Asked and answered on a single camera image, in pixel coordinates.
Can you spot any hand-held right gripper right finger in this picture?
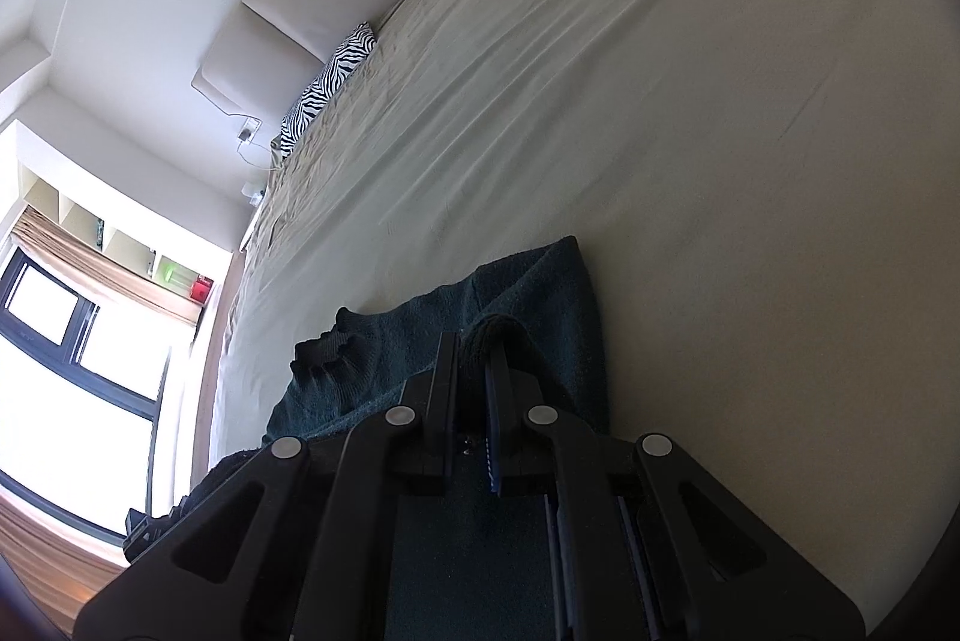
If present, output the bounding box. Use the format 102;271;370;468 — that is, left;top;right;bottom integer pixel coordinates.
483;324;872;641

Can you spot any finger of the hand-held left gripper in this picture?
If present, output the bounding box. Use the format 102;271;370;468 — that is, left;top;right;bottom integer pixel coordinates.
122;495;188;556

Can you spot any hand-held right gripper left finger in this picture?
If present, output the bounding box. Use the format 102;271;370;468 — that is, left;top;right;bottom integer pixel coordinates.
73;332;460;641

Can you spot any dark green sweater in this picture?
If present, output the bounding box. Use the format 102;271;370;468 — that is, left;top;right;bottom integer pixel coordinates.
187;236;612;641

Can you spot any black framed window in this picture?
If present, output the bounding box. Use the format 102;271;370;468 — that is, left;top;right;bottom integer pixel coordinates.
0;249;175;538

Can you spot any green container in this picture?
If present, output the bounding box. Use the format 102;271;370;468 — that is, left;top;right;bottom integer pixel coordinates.
154;258;198;294

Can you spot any beige curtain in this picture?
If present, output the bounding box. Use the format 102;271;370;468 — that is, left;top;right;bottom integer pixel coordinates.
13;208;208;325

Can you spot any white nightstand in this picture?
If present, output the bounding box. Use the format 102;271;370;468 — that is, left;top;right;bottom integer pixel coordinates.
240;200;268;253

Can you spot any bed with beige sheet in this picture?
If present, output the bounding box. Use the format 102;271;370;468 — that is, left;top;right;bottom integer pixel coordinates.
210;0;960;627

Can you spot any zebra print pillow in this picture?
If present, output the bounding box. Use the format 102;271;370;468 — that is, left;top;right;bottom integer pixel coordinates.
279;22;378;156

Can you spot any beige padded headboard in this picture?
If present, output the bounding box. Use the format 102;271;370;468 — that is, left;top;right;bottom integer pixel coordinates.
193;0;410;121

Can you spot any white wall shelf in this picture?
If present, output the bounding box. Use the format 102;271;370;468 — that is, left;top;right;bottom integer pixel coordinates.
18;161;220;306

